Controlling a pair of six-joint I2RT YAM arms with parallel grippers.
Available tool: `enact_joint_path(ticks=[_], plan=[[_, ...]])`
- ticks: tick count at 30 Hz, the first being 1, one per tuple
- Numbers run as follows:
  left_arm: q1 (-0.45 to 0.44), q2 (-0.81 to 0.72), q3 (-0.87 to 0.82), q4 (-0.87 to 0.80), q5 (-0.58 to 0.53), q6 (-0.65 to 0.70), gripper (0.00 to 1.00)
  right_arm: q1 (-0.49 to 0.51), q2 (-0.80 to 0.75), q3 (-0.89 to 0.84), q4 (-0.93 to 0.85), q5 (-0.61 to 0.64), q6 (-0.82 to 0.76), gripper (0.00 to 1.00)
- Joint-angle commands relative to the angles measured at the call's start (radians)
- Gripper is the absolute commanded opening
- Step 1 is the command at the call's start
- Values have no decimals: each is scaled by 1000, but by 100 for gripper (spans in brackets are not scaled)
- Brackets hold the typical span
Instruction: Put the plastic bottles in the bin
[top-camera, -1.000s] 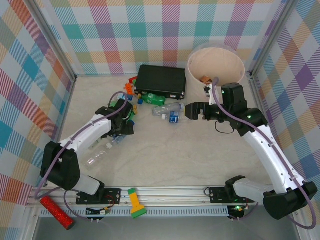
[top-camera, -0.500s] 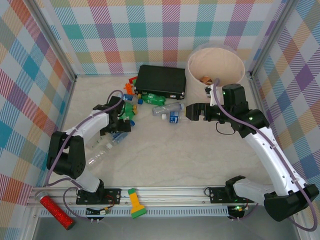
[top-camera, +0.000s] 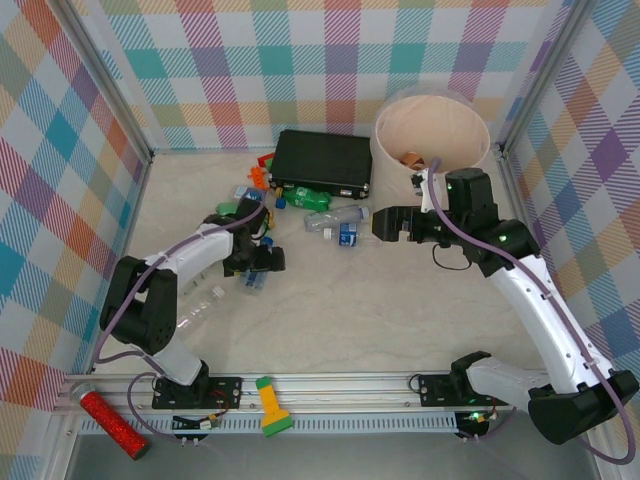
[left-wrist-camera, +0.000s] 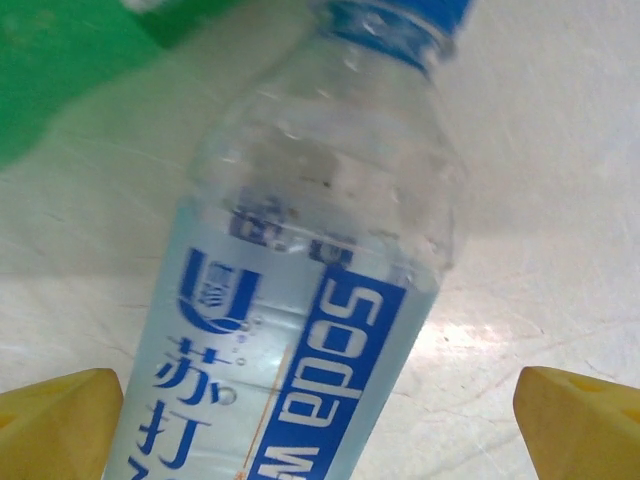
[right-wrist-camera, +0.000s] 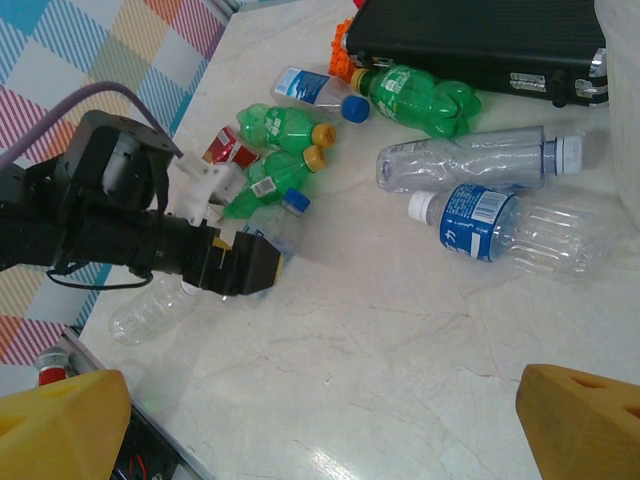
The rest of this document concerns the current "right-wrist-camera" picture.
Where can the small clear bottle blue cap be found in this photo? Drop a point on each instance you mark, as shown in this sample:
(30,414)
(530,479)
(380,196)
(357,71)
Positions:
(296,200)

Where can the black hard case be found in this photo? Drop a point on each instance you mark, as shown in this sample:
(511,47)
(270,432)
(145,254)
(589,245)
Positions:
(475,45)

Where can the red glitter cylinder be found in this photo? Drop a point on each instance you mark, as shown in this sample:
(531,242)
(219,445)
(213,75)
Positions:
(52,375)

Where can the large green bottle yellow cap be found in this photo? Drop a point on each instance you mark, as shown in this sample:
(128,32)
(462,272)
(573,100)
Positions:
(415,97)

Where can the clear unlabelled plastic bottle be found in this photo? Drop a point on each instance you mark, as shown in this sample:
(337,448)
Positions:
(145,312)

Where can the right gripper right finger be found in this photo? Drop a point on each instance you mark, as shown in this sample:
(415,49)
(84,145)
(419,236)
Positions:
(585,435)

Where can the orange studded toy block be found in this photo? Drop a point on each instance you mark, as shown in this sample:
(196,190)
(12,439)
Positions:
(340,55)

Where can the clear bottle light-blue label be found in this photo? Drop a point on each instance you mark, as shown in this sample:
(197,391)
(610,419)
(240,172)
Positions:
(302,85)

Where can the aluminium frame post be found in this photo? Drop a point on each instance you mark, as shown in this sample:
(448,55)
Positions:
(227,5)

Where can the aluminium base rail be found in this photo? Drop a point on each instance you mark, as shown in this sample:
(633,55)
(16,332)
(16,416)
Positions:
(107,367)

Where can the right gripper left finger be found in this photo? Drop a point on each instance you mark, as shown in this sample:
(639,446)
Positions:
(60,435)

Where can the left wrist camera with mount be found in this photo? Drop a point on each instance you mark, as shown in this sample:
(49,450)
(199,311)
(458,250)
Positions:
(200,190)

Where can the clear bottle translucent cap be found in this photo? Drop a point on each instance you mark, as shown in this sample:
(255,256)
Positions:
(450,160)

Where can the red toy piece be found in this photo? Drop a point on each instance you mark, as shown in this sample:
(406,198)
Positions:
(358,3)

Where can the round white bin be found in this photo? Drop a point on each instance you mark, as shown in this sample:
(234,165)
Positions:
(625,100)

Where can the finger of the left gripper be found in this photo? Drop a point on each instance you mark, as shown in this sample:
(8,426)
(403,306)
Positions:
(255,265)
(220,242)

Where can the Pocari Sweat bottle white cap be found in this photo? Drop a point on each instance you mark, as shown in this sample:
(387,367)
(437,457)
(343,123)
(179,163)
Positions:
(475,220)

